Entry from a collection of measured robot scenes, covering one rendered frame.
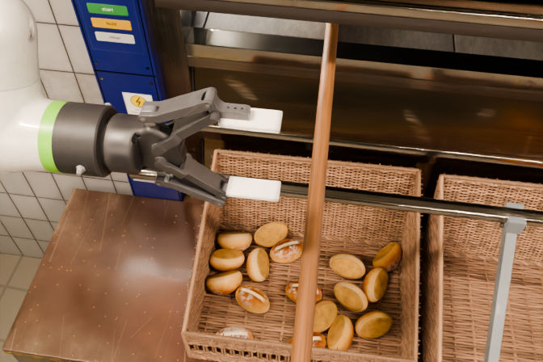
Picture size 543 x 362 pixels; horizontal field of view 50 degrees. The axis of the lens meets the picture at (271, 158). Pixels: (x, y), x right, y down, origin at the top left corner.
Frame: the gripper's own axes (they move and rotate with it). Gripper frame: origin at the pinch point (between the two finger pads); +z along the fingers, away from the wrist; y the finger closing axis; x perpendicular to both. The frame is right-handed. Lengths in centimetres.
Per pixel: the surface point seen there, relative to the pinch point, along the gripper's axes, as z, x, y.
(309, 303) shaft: 6.6, 5.3, 28.1
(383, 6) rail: 14.2, -40.7, 5.8
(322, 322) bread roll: 11, -17, 85
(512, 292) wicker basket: 62, -34, 90
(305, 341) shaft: 6.5, 11.4, 28.0
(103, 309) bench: -47, -15, 91
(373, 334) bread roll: 24, -16, 86
